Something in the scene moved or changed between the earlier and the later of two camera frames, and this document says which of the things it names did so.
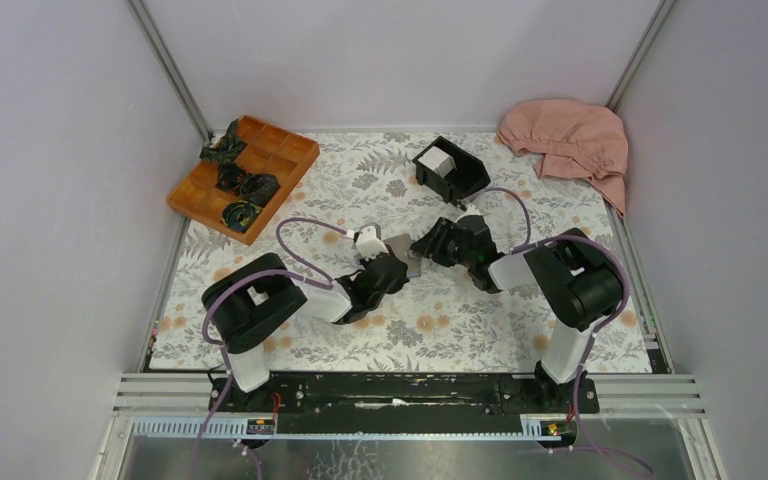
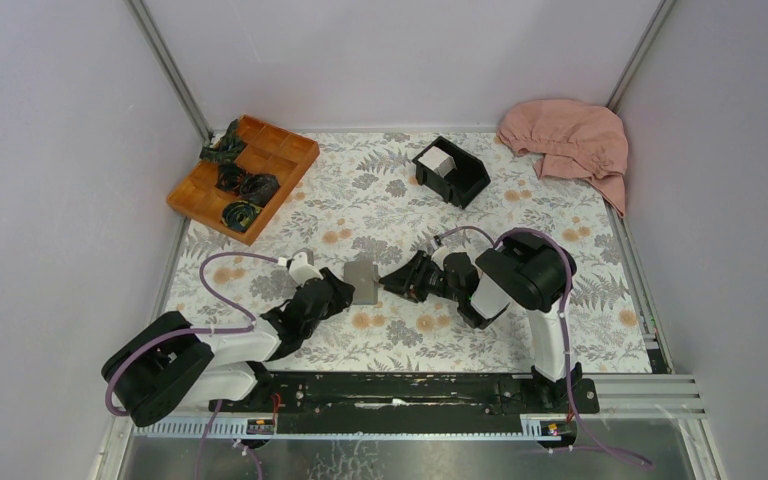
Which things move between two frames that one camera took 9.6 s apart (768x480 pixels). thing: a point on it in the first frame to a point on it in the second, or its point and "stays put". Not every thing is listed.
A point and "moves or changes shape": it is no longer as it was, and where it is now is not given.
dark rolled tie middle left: x=229 y=177 stays put
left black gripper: x=398 y=284 to x=342 y=293
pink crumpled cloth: x=576 y=139 stays put
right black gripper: x=432 y=245 to x=408 y=279
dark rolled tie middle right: x=259 y=188 stays put
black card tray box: x=469 y=177 stays put
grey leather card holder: x=401 y=246 moves or changes shape
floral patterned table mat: x=425 y=252 stays put
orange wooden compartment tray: x=269 y=150 stays put
